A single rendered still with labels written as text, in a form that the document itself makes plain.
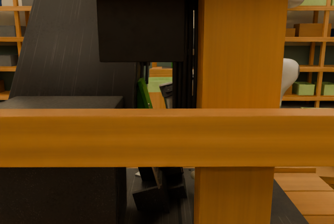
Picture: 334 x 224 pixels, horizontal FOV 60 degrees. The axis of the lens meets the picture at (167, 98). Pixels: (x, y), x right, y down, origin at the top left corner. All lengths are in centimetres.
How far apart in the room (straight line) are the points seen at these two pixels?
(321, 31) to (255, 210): 605
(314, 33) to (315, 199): 555
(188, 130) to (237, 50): 16
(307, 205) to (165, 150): 67
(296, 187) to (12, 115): 95
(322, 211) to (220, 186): 53
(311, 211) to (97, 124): 76
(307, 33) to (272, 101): 593
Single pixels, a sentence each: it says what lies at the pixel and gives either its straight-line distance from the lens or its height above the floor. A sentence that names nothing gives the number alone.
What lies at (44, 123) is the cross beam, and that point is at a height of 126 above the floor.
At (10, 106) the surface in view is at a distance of 77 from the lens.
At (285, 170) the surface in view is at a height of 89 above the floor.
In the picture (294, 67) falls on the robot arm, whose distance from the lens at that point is 144.
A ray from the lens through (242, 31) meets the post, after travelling 51.
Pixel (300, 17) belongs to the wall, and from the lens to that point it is 696.
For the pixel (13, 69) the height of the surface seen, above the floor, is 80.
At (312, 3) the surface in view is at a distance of 646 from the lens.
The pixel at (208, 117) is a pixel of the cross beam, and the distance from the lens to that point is 47.
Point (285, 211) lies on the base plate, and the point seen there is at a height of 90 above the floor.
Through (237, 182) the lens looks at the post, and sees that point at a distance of 58.
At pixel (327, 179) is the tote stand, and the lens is 153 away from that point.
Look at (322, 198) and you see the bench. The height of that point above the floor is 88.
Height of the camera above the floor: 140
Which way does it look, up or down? 12 degrees down
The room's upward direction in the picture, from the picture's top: straight up
